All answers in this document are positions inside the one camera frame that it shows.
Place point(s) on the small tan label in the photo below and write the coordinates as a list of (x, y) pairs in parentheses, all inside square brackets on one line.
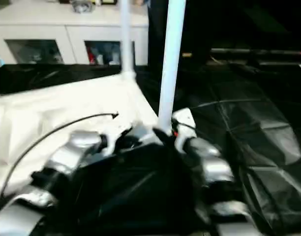
[(186, 54)]

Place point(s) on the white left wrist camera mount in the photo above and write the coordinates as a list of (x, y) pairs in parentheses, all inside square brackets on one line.
[(113, 140)]

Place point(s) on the red object behind glass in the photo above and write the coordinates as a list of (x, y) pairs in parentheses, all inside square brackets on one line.
[(91, 55)]

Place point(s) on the white plastic table leg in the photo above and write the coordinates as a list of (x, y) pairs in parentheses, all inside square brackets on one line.
[(171, 61), (127, 37)]

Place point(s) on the clear glass trinket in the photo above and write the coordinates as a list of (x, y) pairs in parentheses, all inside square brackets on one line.
[(82, 6)]

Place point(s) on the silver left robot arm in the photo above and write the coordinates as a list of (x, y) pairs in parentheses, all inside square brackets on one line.
[(67, 152)]

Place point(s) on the black mat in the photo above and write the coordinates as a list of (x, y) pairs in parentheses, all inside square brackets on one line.
[(251, 123)]

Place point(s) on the white cabinet with glass doors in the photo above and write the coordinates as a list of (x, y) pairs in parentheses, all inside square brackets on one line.
[(54, 24)]

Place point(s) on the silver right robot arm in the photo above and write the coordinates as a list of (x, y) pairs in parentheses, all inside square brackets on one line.
[(214, 159)]

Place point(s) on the white plastic table top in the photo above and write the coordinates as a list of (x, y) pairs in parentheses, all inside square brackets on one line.
[(54, 105)]

